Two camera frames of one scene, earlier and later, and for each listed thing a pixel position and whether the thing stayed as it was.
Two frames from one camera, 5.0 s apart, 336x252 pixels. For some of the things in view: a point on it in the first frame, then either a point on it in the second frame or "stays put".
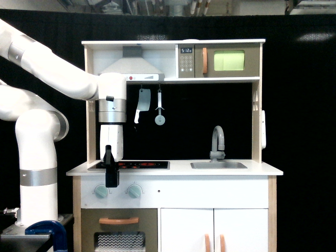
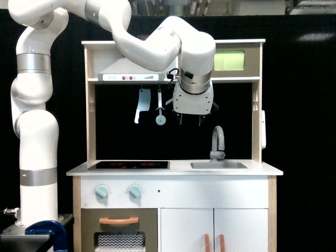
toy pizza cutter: [159, 119] stays put
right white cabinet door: [241, 230] stays put
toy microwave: [227, 60] stays put
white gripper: [111, 149] -> [186, 103]
